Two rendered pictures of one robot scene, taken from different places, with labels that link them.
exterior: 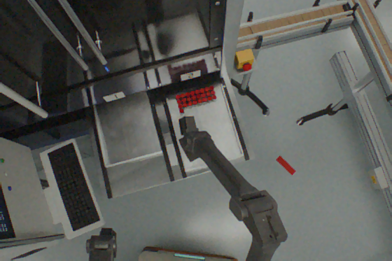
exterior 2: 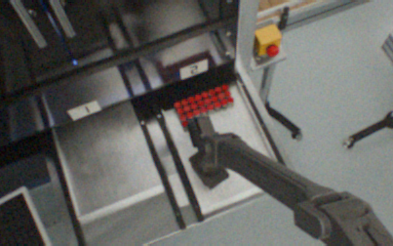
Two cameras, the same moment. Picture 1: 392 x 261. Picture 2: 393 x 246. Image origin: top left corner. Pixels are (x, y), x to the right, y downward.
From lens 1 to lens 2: 22 cm
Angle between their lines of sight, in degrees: 8
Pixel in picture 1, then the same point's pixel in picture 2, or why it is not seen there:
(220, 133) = not seen: hidden behind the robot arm
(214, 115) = (233, 127)
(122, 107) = (98, 130)
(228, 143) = not seen: hidden behind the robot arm
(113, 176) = (92, 233)
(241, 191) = (309, 193)
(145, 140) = (136, 174)
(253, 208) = (337, 213)
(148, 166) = (143, 211)
